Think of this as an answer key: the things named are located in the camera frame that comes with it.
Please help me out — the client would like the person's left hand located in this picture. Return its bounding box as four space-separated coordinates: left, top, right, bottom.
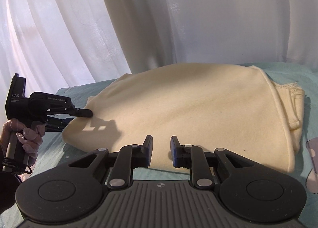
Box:
0 118 44 167

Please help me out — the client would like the person's left forearm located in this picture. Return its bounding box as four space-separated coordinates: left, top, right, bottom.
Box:
0 166 25 216

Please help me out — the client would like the cream knit sweater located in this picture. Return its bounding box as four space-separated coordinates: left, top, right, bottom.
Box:
62 63 306 174

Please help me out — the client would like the teal printed bed sheet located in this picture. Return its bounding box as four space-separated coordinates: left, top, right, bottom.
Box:
32 62 318 195

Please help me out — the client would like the white sheer curtain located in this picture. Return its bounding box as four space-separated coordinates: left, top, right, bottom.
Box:
0 0 318 129

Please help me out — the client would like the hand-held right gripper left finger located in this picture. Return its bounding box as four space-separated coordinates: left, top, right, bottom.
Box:
68 135 154 190

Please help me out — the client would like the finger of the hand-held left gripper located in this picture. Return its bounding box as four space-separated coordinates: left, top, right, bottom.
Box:
46 116 74 132
71 107 94 118

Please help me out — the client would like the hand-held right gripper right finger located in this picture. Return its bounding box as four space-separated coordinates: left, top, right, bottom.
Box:
170 135 251 190

